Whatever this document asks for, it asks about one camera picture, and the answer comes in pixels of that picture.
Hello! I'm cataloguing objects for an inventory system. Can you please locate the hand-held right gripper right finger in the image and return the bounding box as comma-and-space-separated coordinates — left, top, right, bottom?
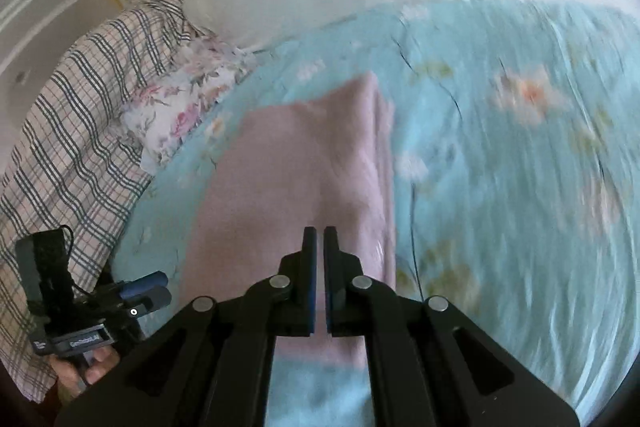
323, 226, 582, 427

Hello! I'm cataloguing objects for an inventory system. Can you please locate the teal floral bedsheet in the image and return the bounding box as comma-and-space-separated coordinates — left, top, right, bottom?
106, 0, 640, 427

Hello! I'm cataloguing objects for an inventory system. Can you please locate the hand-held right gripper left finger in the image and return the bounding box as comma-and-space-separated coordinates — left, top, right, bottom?
54, 226, 319, 427

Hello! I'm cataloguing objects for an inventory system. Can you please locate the pink floral cloth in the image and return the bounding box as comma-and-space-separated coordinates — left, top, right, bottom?
120, 33, 262, 166

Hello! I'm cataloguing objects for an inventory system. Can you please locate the plaid checked cloth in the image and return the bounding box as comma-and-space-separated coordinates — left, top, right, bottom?
0, 0, 197, 404

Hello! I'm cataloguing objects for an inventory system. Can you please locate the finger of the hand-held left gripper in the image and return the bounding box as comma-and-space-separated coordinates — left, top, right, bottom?
129, 285, 173, 316
121, 271, 169, 299

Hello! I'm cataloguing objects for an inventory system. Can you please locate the pink knit sweater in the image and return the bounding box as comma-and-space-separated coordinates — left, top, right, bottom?
176, 72, 399, 369

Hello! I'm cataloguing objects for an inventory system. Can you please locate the person's left hand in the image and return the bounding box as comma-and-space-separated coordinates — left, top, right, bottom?
49, 343, 122, 397

